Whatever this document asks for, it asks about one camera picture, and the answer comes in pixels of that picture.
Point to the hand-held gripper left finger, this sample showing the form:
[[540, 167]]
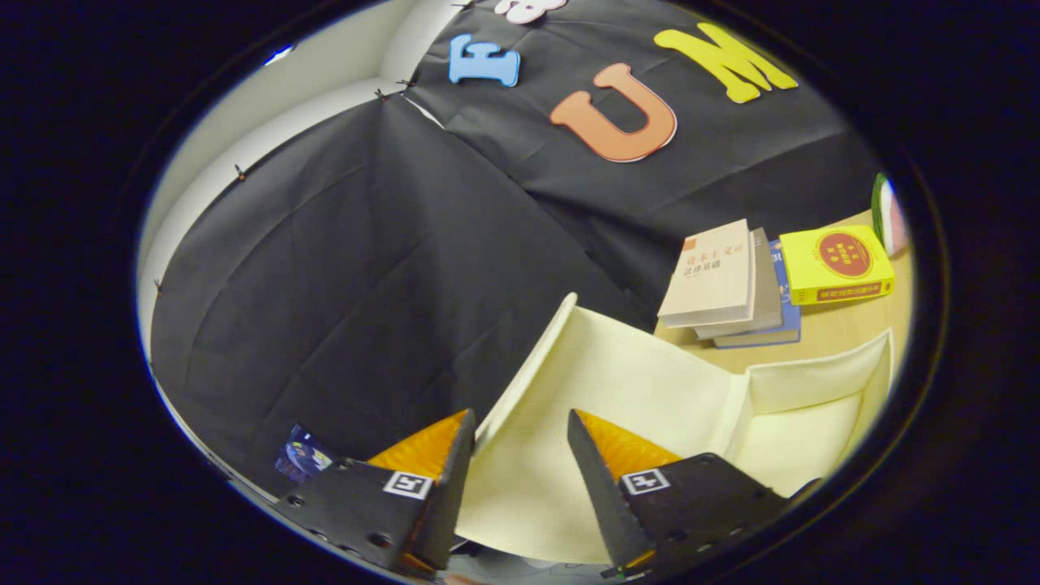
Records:
[[447, 504]]

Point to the black backdrop cloth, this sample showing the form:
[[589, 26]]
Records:
[[366, 268]]

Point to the cream fabric storage box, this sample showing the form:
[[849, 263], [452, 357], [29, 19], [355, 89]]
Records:
[[617, 382]]

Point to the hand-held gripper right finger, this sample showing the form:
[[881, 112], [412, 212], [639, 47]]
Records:
[[605, 504]]

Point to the yellow book red label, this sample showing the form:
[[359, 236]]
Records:
[[812, 264]]

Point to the dark blue printed card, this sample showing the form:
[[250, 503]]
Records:
[[302, 455]]

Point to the row of black clips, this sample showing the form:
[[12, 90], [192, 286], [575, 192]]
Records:
[[380, 94]]

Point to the watermelon slice plush toy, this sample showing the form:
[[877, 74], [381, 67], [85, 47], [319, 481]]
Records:
[[890, 219]]

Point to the blue book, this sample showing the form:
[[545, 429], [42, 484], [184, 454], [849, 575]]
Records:
[[790, 321]]

